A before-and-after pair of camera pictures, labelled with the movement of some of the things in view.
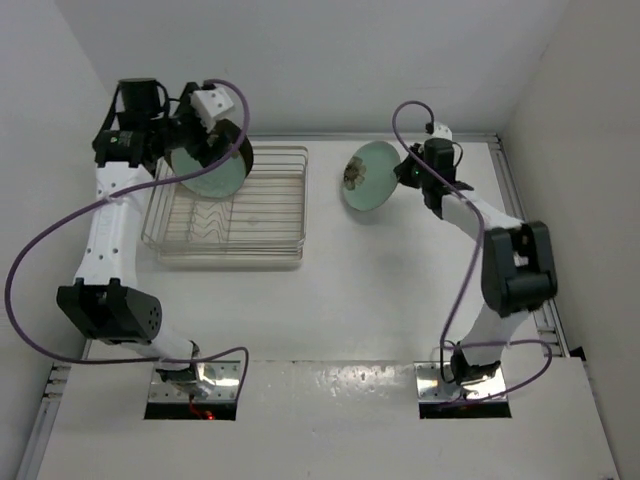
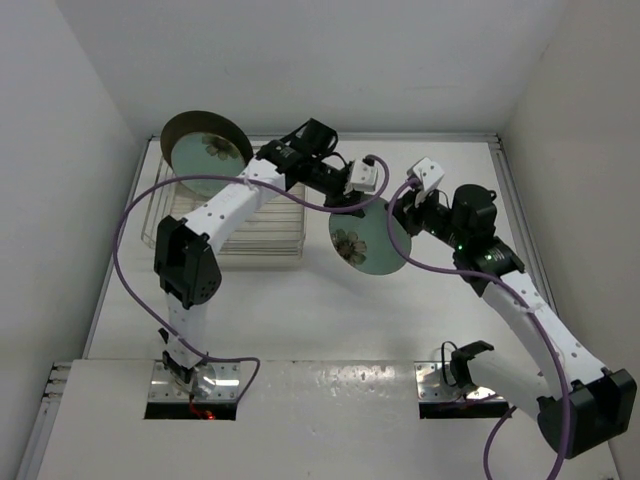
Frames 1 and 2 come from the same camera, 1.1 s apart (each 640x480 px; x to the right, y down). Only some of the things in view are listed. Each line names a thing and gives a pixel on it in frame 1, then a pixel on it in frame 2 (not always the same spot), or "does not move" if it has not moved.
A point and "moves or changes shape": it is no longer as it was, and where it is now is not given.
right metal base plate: (431, 388) does not move
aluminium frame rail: (543, 312) does not move
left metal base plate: (224, 375) does not move
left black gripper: (205, 154) -> (338, 199)
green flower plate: (369, 178) moves or changes shape
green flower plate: (222, 180) does not move
